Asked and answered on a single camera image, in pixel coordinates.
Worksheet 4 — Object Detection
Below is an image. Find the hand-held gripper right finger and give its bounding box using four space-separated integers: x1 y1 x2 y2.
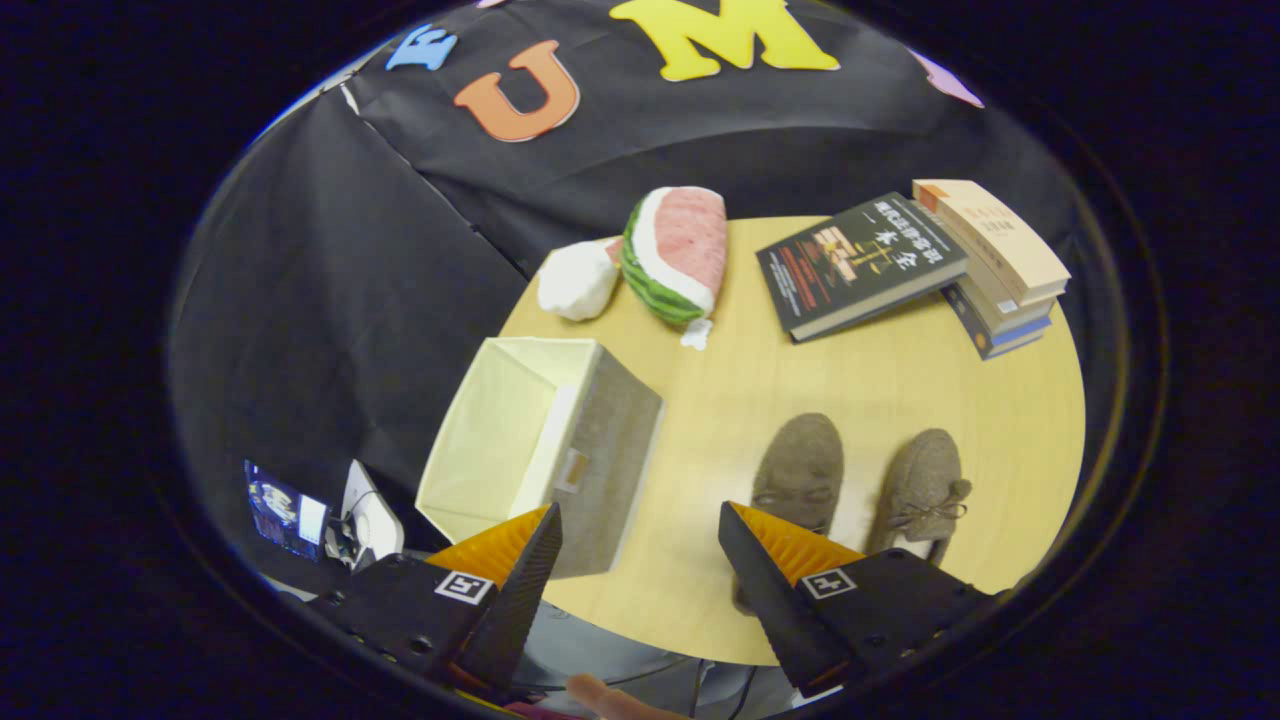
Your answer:
718 500 1001 699

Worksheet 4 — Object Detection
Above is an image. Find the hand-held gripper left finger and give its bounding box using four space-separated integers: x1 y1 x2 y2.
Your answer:
305 502 564 701

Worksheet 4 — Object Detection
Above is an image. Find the brown fuzzy shoe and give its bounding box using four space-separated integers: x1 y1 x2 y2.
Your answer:
733 412 846 616
865 428 973 568

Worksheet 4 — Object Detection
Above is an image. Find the grey fabric storage box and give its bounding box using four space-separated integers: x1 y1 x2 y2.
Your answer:
415 337 666 581

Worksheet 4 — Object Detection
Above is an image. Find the blue printed box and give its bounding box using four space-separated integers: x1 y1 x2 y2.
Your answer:
245 460 331 561

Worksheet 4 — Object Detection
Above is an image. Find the white plush toy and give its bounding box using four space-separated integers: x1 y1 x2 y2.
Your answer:
537 240 623 322

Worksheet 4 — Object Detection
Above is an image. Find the blue book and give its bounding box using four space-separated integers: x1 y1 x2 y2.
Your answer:
940 285 1053 361

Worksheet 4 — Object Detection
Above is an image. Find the black book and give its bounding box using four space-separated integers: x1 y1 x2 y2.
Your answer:
755 191 969 344

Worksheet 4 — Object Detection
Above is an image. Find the black backdrop cloth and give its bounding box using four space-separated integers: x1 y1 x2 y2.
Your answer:
165 0 1111 601

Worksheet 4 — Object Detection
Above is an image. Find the grey white book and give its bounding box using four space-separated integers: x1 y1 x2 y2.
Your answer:
940 268 1057 336

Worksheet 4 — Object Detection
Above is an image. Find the watermelon slice plush toy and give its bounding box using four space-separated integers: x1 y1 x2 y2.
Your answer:
620 186 729 351

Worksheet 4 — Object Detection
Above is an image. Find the beige book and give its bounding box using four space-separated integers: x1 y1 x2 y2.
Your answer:
912 178 1072 308

